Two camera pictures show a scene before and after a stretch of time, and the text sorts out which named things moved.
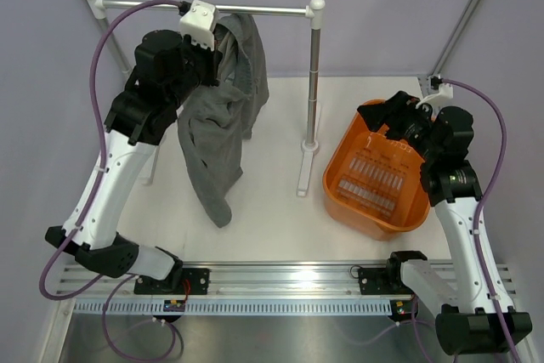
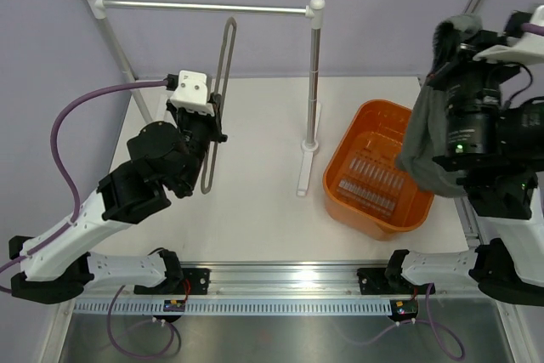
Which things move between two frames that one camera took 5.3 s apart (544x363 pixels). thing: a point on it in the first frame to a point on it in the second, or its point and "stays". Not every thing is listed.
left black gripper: [212, 58] to [213, 122]
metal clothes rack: [314, 8] stays
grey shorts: [210, 129] to [422, 161]
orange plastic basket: [374, 184] stays
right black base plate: [382, 280] stays
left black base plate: [180, 281] stays
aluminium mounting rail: [237, 280] stays
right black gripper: [395, 112] to [461, 59]
